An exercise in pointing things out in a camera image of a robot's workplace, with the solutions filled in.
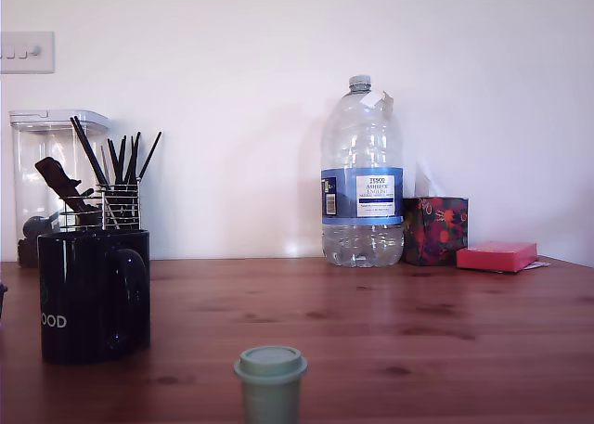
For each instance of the large clear water bottle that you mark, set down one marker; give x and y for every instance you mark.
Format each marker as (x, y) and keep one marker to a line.
(362, 196)

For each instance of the white tissue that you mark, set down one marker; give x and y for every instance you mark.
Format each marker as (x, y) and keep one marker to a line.
(424, 183)

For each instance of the floral tissue box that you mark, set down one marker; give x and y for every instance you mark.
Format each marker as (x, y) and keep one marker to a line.
(436, 231)

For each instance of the black chopstick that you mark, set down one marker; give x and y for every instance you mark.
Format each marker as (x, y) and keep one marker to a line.
(134, 157)
(150, 155)
(113, 160)
(122, 157)
(92, 150)
(86, 151)

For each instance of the pink box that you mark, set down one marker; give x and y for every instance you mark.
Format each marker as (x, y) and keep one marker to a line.
(496, 257)

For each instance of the dark brown kitchen tool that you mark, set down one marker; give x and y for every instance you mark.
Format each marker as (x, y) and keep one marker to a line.
(55, 173)

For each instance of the sheet of paper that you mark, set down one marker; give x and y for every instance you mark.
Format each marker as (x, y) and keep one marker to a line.
(540, 264)

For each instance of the clear plastic storage container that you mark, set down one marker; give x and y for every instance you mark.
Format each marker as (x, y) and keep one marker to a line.
(28, 164)

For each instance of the white wall light switch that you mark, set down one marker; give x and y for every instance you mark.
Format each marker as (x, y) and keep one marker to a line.
(28, 53)

